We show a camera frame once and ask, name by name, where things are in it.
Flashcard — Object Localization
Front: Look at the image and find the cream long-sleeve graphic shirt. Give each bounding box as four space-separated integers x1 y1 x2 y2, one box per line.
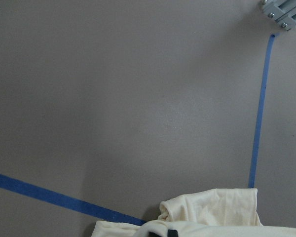
92 188 296 237

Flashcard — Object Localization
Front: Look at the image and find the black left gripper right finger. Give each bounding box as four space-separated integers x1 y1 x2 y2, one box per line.
167 229 178 237

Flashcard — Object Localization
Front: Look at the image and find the aluminium frame post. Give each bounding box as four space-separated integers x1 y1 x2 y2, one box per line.
259 0 296 31

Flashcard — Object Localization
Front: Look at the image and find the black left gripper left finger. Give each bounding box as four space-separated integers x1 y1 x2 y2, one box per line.
148 232 160 237

